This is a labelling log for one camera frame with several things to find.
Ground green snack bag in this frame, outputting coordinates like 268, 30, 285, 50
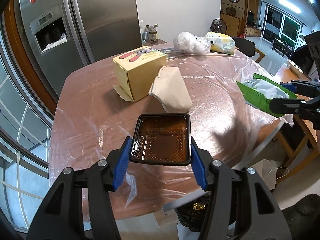
236, 73, 297, 117

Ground black plastic food tray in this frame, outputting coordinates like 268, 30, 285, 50
129, 113, 191, 166

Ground brown paper bag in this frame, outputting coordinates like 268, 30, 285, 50
149, 66, 193, 113

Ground black trash bin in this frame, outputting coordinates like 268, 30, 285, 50
174, 195, 238, 233

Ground wooden chair near right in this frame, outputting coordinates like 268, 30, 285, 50
274, 63, 319, 184

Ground wooden chair black cushion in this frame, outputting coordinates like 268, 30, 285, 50
232, 37, 266, 63

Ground glass balcony door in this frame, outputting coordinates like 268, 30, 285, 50
261, 4, 303, 56

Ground floral tissue pack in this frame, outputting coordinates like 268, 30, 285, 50
204, 31, 235, 55

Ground black floor fan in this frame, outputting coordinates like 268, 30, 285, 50
210, 18, 227, 34

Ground clear plastic bag bundle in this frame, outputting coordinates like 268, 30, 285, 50
174, 31, 211, 55

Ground yellow cartoon cardboard box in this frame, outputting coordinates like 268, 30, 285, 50
113, 46, 167, 102

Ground small wooden side table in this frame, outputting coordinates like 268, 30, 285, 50
149, 38, 167, 46

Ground glass jar with lid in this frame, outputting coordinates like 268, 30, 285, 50
147, 24, 158, 42

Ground stainless steel refrigerator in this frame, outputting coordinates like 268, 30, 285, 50
16, 0, 142, 93

